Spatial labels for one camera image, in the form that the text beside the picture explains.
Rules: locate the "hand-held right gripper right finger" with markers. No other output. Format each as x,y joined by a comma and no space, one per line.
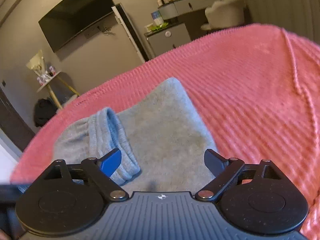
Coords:
215,161

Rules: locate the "blue white package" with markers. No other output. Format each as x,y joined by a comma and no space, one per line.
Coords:
157,17

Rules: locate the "small red white jar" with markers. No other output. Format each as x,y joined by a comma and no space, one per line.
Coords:
52,71

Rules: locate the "pink ribbed blanket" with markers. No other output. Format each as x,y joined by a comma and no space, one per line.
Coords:
250,92

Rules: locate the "dark door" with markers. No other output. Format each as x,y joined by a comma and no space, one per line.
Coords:
12,125

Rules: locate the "black wall television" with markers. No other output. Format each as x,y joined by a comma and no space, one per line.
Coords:
75,15

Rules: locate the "black bag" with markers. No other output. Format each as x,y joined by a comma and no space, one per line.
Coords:
43,112

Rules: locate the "white tower appliance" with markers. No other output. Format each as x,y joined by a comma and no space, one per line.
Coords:
128,32

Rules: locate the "grey small cabinet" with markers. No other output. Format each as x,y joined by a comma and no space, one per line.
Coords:
167,41

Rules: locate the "grey vanity desk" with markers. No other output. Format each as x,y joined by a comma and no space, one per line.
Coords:
190,3

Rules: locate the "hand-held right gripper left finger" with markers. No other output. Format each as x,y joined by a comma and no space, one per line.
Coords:
111,163

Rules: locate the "round side table yellow legs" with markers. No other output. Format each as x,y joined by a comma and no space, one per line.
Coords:
53,87

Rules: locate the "grey sweat pants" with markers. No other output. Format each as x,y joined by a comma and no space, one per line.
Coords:
162,135

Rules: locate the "cream wrapped bouquet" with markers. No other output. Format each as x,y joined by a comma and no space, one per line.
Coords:
37,63

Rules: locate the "green item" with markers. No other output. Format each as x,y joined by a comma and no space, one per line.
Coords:
160,26

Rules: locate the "white small container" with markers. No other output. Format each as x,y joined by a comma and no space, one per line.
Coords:
149,27

